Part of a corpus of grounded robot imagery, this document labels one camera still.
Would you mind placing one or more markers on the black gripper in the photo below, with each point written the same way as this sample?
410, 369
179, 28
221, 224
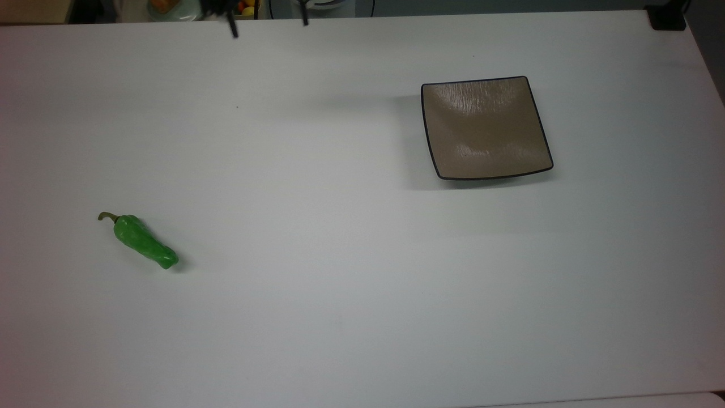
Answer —
214, 5

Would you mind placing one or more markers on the box of small colourful fruits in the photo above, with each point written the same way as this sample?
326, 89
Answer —
248, 8

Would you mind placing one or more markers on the square brown ceramic plate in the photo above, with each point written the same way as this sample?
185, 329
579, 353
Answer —
486, 129

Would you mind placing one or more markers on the orange fruit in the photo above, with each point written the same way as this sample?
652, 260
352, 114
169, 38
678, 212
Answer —
163, 5

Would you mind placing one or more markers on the green chili pepper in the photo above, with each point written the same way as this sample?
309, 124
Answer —
144, 242

